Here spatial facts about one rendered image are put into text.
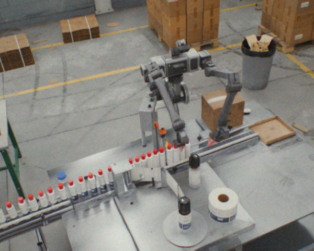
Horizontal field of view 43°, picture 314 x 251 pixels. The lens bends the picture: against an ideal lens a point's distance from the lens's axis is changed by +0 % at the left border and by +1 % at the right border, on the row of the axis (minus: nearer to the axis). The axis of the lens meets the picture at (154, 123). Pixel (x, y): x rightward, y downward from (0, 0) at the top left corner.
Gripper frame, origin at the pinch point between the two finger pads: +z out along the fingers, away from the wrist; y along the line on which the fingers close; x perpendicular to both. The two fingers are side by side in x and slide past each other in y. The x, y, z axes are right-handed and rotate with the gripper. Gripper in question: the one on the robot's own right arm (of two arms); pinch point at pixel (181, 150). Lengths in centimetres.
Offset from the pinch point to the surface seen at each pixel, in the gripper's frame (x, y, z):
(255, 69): 179, 193, 80
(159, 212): -20.1, -28.2, 31.7
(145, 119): 20.0, -17.8, -21.5
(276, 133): 17, 100, 35
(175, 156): 17.1, 2.6, 21.1
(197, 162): -12.2, 6.9, 4.9
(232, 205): -48, 14, 18
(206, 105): 53, 50, 11
